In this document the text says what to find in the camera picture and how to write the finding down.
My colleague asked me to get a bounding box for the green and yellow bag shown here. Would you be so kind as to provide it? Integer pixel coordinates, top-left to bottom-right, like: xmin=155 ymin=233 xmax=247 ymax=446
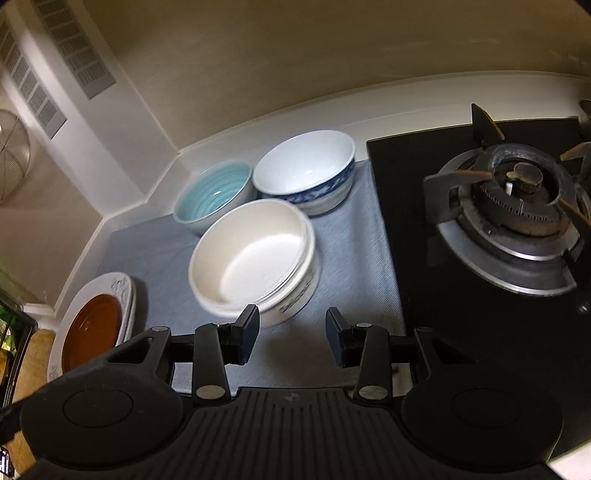
xmin=0 ymin=300 xmax=19 ymax=384

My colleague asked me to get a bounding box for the black wire rack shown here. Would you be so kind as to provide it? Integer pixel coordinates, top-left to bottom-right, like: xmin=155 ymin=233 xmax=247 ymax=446
xmin=0 ymin=293 xmax=38 ymax=409

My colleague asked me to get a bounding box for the teal ribbed bowl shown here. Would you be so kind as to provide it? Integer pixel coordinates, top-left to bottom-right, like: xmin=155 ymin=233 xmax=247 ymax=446
xmin=174 ymin=160 xmax=254 ymax=237

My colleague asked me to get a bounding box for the steel mesh strainer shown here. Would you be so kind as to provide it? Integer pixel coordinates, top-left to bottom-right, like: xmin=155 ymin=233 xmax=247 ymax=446
xmin=0 ymin=109 xmax=32 ymax=205

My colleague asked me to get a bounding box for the gas burner with steel ring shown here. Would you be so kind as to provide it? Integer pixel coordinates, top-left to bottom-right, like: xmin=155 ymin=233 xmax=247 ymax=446
xmin=436 ymin=143 xmax=585 ymax=296

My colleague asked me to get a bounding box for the black glass gas stove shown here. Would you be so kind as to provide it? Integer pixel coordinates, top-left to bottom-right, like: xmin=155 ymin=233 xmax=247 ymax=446
xmin=366 ymin=113 xmax=591 ymax=462

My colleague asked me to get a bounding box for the white bowl with blue pattern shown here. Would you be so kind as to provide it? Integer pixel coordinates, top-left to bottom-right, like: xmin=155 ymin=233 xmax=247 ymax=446
xmin=253 ymin=130 xmax=356 ymax=217

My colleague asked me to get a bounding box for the grey vent grille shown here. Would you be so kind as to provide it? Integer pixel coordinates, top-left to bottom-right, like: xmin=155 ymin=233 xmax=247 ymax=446
xmin=0 ymin=18 xmax=68 ymax=139
xmin=34 ymin=0 xmax=116 ymax=100

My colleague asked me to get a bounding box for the cream printed bowl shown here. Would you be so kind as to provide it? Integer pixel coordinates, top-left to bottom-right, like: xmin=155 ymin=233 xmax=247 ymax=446
xmin=189 ymin=199 xmax=319 ymax=329

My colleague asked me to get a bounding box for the brown round plate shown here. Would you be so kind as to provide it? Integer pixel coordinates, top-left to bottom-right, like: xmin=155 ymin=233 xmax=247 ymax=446
xmin=61 ymin=294 xmax=124 ymax=373

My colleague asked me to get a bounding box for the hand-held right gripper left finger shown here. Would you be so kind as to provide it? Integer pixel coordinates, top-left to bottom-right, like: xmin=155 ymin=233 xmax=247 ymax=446
xmin=104 ymin=304 xmax=262 ymax=408

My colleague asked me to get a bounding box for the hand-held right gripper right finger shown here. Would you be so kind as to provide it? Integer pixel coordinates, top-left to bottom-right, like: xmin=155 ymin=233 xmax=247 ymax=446
xmin=325 ymin=307 xmax=467 ymax=402

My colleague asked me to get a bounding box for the wooden cutting board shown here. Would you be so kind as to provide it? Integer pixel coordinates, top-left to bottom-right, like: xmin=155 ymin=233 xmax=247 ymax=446
xmin=7 ymin=329 xmax=58 ymax=480

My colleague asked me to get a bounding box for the grey fabric mat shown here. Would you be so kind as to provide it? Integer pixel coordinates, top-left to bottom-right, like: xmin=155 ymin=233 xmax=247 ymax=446
xmin=99 ymin=159 xmax=407 ymax=398

